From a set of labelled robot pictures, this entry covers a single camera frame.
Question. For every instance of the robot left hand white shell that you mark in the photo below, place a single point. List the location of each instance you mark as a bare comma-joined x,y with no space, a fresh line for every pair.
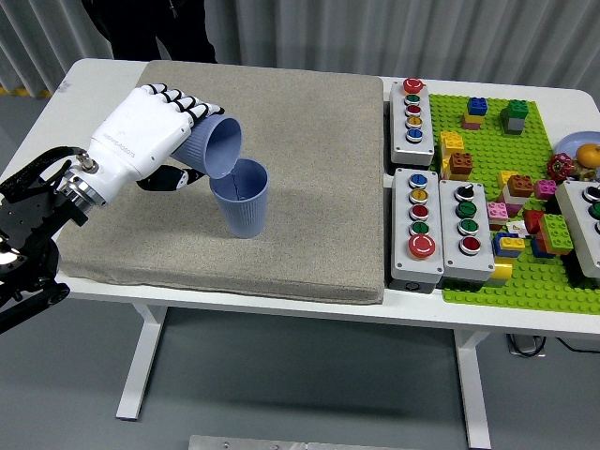
136,136

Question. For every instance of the blue ribbed plastic cup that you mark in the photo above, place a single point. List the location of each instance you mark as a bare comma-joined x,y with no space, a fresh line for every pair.
222,145
244,215

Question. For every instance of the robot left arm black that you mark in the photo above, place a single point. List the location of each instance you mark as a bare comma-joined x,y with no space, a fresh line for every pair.
28,225

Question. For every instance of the white table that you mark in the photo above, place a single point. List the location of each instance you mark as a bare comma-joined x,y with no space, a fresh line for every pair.
28,136

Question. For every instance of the person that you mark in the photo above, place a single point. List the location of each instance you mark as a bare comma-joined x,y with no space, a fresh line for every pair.
154,28

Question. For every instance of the grey-brown fabric mat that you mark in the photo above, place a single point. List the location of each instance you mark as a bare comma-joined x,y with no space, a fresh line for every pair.
304,211

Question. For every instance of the white table leg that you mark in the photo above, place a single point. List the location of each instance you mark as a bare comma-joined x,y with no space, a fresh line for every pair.
473,389
138,365

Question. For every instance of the grey box small red mushroom button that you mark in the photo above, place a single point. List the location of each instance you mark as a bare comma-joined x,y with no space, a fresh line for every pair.
412,147

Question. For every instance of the grey box large red button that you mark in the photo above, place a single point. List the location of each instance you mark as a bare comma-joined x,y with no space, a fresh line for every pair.
404,265

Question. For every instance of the orange-brown toy brick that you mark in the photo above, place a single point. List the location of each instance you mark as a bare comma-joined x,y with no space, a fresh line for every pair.
520,185
461,164

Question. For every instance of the flat yellow toy brick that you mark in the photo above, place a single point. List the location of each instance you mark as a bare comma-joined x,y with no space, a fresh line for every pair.
469,118

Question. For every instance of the blue toy brick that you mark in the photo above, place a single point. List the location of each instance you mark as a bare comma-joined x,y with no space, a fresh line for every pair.
477,105
504,252

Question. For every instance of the white pleated curtain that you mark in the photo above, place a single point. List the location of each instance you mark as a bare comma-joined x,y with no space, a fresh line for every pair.
469,37

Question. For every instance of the green studded baseplate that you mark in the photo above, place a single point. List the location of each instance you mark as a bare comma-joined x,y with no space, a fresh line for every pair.
487,145

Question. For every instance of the grey toy brick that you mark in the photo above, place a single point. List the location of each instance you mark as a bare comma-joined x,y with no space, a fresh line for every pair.
514,125

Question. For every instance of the dark green toy brick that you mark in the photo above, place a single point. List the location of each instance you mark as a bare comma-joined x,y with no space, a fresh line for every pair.
515,109

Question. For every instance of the small yellow toy brick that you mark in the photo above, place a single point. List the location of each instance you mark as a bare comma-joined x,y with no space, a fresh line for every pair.
512,243

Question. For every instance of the white printed toy brick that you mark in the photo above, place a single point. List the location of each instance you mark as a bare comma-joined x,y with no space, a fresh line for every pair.
517,228

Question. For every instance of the red toy brick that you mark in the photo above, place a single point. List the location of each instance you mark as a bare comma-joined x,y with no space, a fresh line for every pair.
533,220

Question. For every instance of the magenta toy brick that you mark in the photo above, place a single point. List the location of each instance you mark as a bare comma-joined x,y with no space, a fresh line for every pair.
546,189

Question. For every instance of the red valve handwheel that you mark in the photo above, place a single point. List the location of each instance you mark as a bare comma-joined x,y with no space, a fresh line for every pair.
559,167

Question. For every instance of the light green toy brick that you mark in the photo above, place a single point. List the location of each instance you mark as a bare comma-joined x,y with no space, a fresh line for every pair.
557,232

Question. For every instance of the light blue plate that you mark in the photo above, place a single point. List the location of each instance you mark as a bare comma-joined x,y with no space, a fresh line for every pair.
572,140

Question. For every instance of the grey power adapter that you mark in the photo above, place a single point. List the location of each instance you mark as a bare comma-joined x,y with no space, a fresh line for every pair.
527,346

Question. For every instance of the brass valve body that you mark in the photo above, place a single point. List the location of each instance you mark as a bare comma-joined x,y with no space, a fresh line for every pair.
586,173

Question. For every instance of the grey box black green buttons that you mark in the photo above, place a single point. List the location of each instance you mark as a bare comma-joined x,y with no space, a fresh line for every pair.
579,225

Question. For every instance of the orange fruit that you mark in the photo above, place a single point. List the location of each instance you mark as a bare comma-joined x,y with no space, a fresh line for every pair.
588,154

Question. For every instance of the grey box black selector switch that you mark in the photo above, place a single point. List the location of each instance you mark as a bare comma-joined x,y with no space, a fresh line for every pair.
473,263

